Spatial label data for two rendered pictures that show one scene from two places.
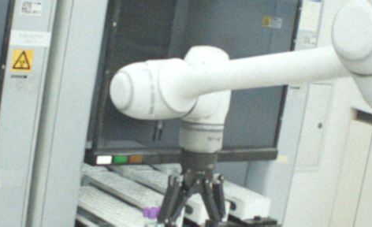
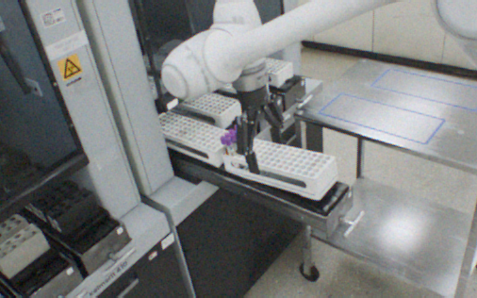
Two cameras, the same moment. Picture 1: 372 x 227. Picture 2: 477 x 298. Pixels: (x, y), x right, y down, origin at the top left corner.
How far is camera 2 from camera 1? 97 cm
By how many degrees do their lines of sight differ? 24
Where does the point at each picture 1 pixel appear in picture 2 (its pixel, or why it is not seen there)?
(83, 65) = (125, 41)
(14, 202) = (118, 171)
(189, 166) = (249, 104)
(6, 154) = (94, 143)
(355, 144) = not seen: outside the picture
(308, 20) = not seen: outside the picture
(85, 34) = (115, 15)
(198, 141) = (250, 84)
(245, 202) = (277, 74)
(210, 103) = not seen: hidden behind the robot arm
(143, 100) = (199, 87)
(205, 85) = (254, 57)
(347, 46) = (472, 24)
